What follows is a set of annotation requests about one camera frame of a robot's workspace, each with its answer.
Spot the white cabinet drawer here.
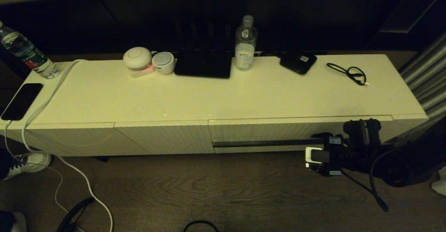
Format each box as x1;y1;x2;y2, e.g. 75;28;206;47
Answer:
208;116;393;155

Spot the white low cabinet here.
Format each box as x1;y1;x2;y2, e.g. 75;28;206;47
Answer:
0;54;428;163

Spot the small black labelled device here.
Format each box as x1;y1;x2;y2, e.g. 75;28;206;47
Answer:
279;52;317;76

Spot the clear bottle with grey cap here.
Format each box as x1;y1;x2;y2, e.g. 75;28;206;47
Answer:
234;15;259;71

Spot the black flat tablet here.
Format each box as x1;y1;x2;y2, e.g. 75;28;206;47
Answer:
174;48;232;79

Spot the small white round speaker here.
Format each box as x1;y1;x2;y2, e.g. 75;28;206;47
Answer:
152;52;176;75

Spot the white dome-shaped device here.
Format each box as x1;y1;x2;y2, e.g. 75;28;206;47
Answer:
123;47;153;70

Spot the white sneaker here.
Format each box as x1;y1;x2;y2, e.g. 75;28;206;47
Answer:
0;211;28;232
0;152;52;181

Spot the black smartphone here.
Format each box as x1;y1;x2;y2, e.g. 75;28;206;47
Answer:
1;83;44;121

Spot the water bottle with green label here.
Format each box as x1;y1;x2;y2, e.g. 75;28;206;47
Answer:
0;20;62;79

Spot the dark trouser leg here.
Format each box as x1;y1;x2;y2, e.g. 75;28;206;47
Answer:
0;148;15;178
0;209;17;231

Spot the black audio cable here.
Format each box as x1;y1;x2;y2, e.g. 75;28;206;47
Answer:
326;63;369;86

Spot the black cable loop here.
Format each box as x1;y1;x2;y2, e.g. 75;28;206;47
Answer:
183;220;220;232

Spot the dark grey door frame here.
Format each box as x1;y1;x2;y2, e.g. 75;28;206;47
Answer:
379;0;446;34

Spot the thick white cable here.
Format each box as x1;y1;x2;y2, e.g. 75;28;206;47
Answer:
22;59;114;232

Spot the black coiled cable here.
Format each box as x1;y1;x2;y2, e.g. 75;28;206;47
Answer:
57;198;95;232

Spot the thin white charging cable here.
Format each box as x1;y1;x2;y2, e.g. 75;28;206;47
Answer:
4;121;85;232

